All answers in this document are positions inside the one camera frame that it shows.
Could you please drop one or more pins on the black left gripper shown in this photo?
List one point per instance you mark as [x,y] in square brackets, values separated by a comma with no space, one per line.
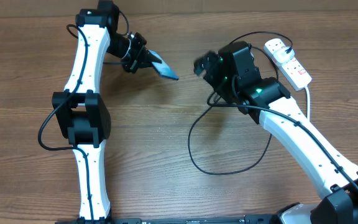
[142,56]

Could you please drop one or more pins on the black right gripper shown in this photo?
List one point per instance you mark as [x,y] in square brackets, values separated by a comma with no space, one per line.
[211,61]

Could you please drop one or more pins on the black Galaxy smartphone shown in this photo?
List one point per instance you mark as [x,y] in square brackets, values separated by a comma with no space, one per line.
[162,68]

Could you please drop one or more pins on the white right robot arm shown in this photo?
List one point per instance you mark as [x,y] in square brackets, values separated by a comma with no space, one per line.
[234,77]

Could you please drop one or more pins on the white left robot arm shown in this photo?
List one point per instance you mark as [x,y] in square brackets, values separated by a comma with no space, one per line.
[83,118]

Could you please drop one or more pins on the white charger adapter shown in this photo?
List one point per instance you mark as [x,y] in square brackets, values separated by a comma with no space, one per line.
[284,54]

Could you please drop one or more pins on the white power strip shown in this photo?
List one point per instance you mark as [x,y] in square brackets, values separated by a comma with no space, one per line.
[293,70]

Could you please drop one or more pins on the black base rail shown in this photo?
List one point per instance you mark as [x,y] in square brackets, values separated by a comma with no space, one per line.
[247,219]

